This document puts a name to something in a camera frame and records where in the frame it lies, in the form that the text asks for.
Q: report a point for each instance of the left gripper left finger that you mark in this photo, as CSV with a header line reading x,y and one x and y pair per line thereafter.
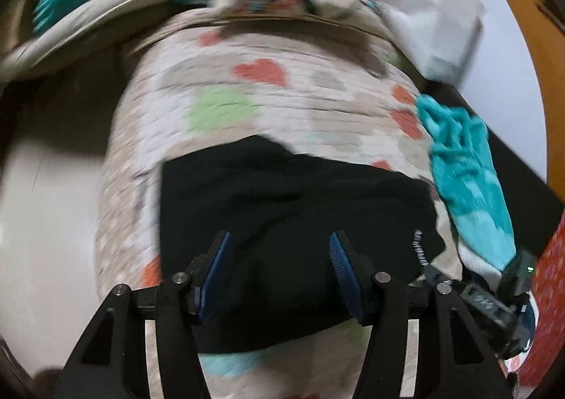
x,y
110,359

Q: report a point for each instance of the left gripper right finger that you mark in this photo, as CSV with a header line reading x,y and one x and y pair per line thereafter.
x,y
454,359

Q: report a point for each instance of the heart pattern quilted bedspread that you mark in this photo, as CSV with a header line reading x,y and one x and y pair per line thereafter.
x,y
321,90

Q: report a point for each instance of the beige folded quilt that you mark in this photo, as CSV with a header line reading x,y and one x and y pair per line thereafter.
x,y
84,19

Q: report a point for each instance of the black pants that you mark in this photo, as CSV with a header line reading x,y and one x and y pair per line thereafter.
x,y
280,210

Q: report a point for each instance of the turquoise fluffy blanket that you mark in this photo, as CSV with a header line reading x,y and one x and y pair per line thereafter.
x,y
465,177

